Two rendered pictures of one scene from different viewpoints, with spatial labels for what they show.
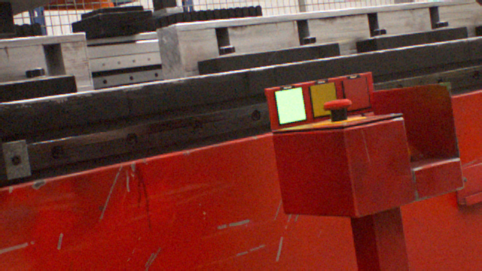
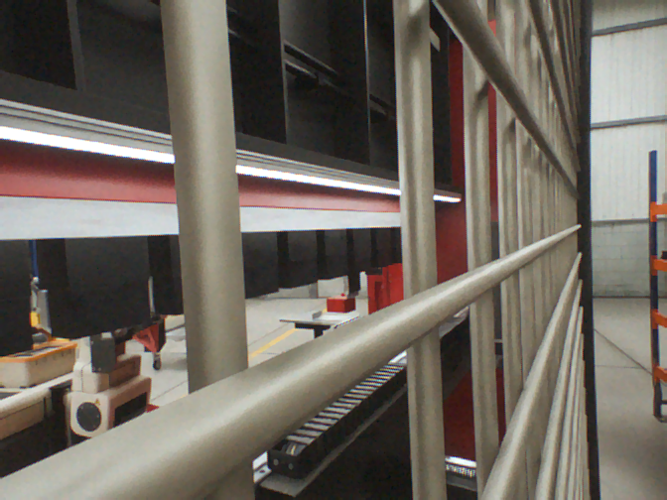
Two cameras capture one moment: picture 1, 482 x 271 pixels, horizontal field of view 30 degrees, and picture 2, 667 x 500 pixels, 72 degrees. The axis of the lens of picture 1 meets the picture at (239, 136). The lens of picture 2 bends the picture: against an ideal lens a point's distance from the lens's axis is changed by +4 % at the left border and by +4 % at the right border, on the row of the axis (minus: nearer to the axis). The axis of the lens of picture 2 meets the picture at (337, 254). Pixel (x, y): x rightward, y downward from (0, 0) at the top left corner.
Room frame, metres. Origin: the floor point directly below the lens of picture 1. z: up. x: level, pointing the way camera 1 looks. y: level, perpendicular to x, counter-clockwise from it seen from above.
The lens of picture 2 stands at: (2.79, -0.22, 1.33)
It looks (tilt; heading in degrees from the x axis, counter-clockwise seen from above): 3 degrees down; 159
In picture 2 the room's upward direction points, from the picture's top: 3 degrees counter-clockwise
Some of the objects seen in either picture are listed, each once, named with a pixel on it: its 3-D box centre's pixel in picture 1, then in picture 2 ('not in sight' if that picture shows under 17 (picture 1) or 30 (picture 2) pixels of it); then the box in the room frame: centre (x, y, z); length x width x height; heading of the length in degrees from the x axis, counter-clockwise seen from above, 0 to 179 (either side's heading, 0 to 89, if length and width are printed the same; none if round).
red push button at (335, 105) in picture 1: (338, 113); not in sight; (1.20, -0.14, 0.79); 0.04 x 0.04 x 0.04
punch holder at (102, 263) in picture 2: not in sight; (97, 283); (1.88, -0.33, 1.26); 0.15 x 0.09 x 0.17; 129
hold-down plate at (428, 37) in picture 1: (413, 39); not in sight; (1.85, -0.39, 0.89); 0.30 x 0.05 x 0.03; 129
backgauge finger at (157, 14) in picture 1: (133, 16); not in sight; (1.68, 0.16, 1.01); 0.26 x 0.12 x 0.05; 39
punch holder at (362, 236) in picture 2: not in sight; (352, 250); (1.24, 0.44, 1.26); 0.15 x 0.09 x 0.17; 129
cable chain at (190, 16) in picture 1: (184, 20); (355, 403); (2.06, 0.08, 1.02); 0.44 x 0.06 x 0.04; 129
